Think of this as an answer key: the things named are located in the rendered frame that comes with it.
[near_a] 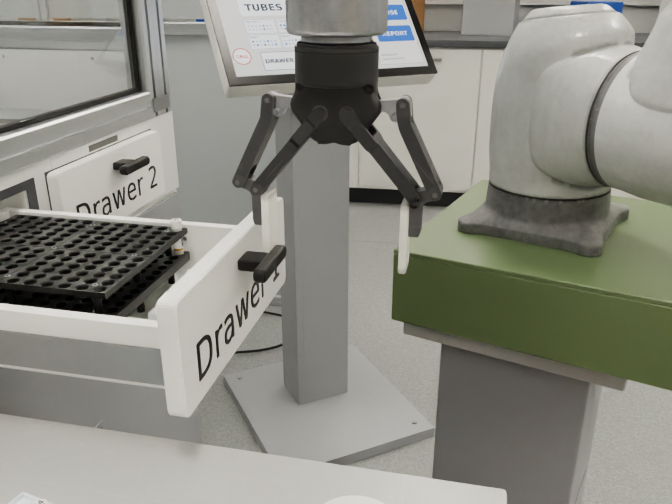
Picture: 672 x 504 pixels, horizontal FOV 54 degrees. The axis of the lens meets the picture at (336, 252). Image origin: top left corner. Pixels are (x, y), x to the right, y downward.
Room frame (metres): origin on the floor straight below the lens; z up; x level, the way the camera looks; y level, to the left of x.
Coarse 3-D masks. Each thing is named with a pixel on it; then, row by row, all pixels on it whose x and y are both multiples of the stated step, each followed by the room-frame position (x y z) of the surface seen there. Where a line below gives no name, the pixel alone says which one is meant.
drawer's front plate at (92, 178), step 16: (128, 144) 1.01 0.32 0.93; (144, 144) 1.06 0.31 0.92; (160, 144) 1.11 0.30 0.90; (80, 160) 0.91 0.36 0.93; (96, 160) 0.92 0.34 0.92; (112, 160) 0.96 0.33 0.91; (160, 160) 1.11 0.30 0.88; (48, 176) 0.84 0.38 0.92; (64, 176) 0.85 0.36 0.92; (80, 176) 0.88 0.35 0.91; (96, 176) 0.92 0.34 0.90; (112, 176) 0.96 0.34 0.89; (128, 176) 1.00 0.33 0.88; (144, 176) 1.05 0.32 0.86; (160, 176) 1.10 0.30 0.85; (64, 192) 0.84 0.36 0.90; (80, 192) 0.88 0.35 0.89; (96, 192) 0.91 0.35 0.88; (112, 192) 0.95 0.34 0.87; (144, 192) 1.04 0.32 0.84; (160, 192) 1.10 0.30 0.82; (64, 208) 0.84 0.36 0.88; (80, 208) 0.87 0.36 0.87; (96, 208) 0.91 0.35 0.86; (112, 208) 0.95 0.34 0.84; (128, 208) 0.99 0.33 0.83
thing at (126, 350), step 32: (160, 224) 0.74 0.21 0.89; (192, 224) 0.73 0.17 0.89; (224, 224) 0.73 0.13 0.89; (192, 256) 0.73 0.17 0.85; (160, 288) 0.68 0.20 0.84; (0, 320) 0.51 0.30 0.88; (32, 320) 0.51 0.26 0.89; (64, 320) 0.50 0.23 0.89; (96, 320) 0.49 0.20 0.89; (128, 320) 0.49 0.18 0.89; (0, 352) 0.51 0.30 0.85; (32, 352) 0.51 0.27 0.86; (64, 352) 0.50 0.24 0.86; (96, 352) 0.49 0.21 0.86; (128, 352) 0.48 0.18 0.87; (160, 352) 0.48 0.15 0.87; (160, 384) 0.48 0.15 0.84
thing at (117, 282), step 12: (156, 240) 0.67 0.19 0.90; (168, 240) 0.67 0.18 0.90; (144, 252) 0.64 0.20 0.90; (156, 252) 0.63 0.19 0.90; (132, 264) 0.60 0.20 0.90; (144, 264) 0.61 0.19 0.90; (108, 276) 0.57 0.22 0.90; (120, 276) 0.58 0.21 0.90; (132, 276) 0.58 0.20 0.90; (96, 288) 0.55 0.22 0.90; (108, 288) 0.54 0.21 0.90
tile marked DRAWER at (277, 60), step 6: (264, 54) 1.49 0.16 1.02; (270, 54) 1.49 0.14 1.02; (276, 54) 1.50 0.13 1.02; (282, 54) 1.50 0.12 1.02; (288, 54) 1.51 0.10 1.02; (294, 54) 1.51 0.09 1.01; (264, 60) 1.47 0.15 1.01; (270, 60) 1.48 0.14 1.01; (276, 60) 1.49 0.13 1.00; (282, 60) 1.49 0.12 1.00; (288, 60) 1.50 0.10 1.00; (294, 60) 1.50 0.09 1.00; (264, 66) 1.46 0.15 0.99; (270, 66) 1.47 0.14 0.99; (276, 66) 1.47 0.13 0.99; (282, 66) 1.48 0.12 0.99; (288, 66) 1.49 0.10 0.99; (294, 66) 1.49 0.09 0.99
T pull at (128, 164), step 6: (144, 156) 0.99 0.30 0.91; (114, 162) 0.96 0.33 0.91; (120, 162) 0.96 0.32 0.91; (126, 162) 0.96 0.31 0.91; (132, 162) 0.96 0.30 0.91; (138, 162) 0.97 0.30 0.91; (144, 162) 0.98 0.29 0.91; (114, 168) 0.96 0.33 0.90; (120, 168) 0.93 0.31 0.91; (126, 168) 0.93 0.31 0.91; (132, 168) 0.95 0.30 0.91; (138, 168) 0.96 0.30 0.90; (126, 174) 0.93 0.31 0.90
